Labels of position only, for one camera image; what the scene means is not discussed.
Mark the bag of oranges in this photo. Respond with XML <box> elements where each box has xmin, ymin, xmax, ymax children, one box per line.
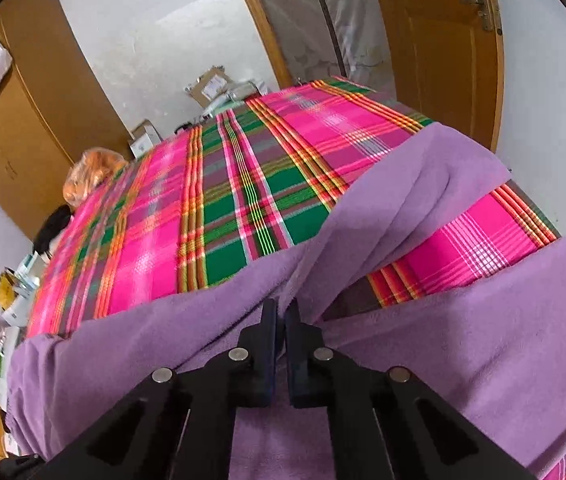
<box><xmin>63</xmin><ymin>147</ymin><xmax>126</xmax><ymax>206</ymax></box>

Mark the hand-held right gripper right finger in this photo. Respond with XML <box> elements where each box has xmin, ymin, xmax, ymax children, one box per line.
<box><xmin>284</xmin><ymin>299</ymin><xmax>536</xmax><ymax>480</ymax></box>

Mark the brown cardboard parcel box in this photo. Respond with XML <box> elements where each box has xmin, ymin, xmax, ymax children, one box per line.
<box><xmin>185</xmin><ymin>66</ymin><xmax>236</xmax><ymax>108</ymax></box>

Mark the wooden door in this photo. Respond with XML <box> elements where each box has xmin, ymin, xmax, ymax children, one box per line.
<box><xmin>365</xmin><ymin>0</ymin><xmax>506</xmax><ymax>153</ymax></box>

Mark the purple fleece garment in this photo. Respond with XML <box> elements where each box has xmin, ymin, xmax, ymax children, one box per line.
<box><xmin>5</xmin><ymin>121</ymin><xmax>566</xmax><ymax>480</ymax></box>

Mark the clear plastic door curtain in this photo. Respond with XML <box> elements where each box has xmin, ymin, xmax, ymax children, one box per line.
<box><xmin>245</xmin><ymin>0</ymin><xmax>394</xmax><ymax>96</ymax></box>

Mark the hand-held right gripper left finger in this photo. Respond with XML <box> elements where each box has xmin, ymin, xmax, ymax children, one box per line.
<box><xmin>45</xmin><ymin>297</ymin><xmax>280</xmax><ymax>480</ymax></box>

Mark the black cloth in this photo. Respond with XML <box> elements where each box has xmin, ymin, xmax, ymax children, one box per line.
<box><xmin>33</xmin><ymin>206</ymin><xmax>72</xmax><ymax>261</ymax></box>

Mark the yellow bag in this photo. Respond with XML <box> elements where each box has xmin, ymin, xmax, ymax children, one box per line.
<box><xmin>0</xmin><ymin>269</ymin><xmax>18</xmax><ymax>306</ymax></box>

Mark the pink green plaid blanket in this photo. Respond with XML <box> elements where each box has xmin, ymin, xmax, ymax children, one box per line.
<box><xmin>25</xmin><ymin>76</ymin><xmax>566</xmax><ymax>480</ymax></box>

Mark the wooden wardrobe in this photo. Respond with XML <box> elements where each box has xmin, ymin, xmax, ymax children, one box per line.
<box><xmin>0</xmin><ymin>0</ymin><xmax>134</xmax><ymax>241</ymax></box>

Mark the small white box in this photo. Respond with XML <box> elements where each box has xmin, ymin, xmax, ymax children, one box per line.
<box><xmin>130</xmin><ymin>120</ymin><xmax>164</xmax><ymax>158</ymax></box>

